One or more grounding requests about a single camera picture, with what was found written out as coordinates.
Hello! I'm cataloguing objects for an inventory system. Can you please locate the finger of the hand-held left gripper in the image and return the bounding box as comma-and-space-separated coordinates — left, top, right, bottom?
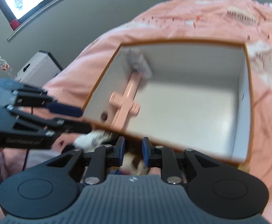
7, 106, 93, 137
9, 85, 84, 119

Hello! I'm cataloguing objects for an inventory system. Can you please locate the pink cross-shaped plastic tool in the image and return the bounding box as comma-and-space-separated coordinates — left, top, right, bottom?
109, 71, 141, 131

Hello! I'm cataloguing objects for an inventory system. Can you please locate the white printed tube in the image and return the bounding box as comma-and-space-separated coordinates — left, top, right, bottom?
124, 48, 153, 78

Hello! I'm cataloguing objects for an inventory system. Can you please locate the white cabinet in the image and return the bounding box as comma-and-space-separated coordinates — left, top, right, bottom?
16, 50, 64, 88

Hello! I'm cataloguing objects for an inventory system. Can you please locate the orange-edged white cardboard box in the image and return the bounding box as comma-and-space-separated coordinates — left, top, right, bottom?
82, 38, 253, 165

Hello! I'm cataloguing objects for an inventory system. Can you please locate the penguin plush toy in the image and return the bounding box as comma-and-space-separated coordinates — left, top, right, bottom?
73, 132, 148, 175

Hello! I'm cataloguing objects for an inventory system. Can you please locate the clear water bottle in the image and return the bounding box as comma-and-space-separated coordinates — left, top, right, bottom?
0, 56, 17, 80

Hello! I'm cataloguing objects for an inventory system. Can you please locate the pink printed blanket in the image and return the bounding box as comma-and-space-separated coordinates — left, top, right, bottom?
0, 0, 272, 224

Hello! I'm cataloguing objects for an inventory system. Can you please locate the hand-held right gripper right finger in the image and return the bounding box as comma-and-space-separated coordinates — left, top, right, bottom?
142, 136, 222, 185

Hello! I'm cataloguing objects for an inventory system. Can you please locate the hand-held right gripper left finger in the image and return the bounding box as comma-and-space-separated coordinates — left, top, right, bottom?
47, 136, 126, 185

